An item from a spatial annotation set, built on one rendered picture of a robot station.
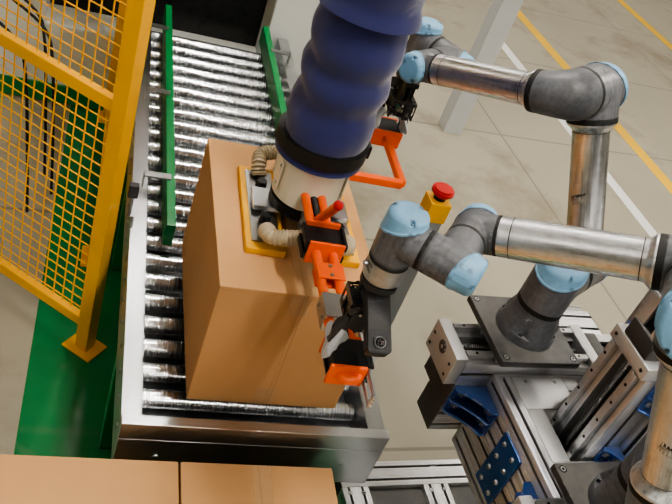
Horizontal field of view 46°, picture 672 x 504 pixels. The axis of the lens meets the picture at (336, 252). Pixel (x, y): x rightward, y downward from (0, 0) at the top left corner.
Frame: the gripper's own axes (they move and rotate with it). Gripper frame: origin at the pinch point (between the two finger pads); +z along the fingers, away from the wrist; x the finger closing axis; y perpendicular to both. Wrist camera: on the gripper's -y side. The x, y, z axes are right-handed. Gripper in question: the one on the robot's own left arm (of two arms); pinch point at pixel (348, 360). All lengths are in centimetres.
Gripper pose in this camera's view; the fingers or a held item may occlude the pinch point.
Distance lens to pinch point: 154.8
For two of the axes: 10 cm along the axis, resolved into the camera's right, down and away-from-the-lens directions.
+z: -3.0, 7.5, 6.0
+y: -1.4, -6.5, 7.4
